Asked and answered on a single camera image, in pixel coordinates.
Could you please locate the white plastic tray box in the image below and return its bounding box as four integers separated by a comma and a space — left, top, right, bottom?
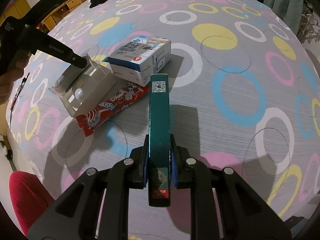
49, 53, 116, 118

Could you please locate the grey circle pattern bed sheet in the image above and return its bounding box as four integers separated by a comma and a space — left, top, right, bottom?
5, 0, 319, 239

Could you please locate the person left hand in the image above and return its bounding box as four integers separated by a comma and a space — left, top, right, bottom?
0, 55, 29, 105

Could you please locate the dark green long box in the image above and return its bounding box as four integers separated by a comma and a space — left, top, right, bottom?
147, 74, 171, 207

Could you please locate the wooden desk with drawers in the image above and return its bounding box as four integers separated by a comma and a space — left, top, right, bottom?
1, 0, 87, 33

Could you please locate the red white candy wrapper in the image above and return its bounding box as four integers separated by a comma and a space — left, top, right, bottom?
76, 82, 150, 137

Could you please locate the black charging cable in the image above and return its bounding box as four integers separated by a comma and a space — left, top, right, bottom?
9, 72, 30, 128

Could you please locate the blue white milk carton box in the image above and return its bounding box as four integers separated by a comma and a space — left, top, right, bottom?
104, 36, 171, 87

